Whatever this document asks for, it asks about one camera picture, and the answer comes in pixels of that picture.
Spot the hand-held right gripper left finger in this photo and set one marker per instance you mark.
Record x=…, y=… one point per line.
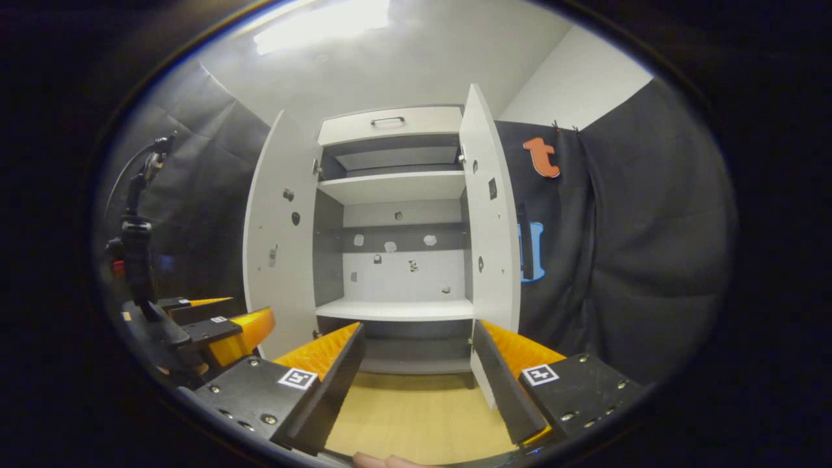
x=331, y=396

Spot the grey shoe cabinet door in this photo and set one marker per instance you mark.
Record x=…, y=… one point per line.
x=497, y=247
x=273, y=195

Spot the grey double-door shoe cabinet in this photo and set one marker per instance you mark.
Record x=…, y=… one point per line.
x=396, y=279

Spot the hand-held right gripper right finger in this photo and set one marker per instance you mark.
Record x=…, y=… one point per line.
x=504, y=390

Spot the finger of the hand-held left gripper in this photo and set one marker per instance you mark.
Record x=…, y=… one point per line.
x=195, y=312
x=214, y=331

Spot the grey cabinet drawer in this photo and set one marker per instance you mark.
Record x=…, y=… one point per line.
x=422, y=123

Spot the black backdrop cloth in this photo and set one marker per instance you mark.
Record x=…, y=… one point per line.
x=637, y=247

